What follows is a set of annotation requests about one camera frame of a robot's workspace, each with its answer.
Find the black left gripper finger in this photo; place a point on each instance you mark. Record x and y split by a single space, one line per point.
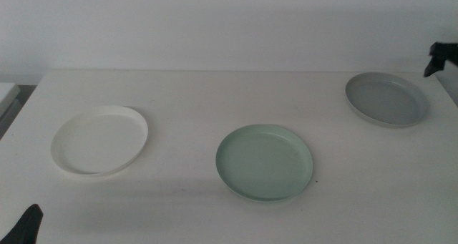
25 229

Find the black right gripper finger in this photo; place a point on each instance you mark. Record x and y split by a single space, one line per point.
434 67

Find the grey shallow bowl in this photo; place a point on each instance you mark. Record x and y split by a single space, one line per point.
386 101

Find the white shallow bowl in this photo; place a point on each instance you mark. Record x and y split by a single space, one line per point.
100 144

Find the pale green shallow bowl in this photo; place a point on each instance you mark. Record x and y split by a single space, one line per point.
264 163

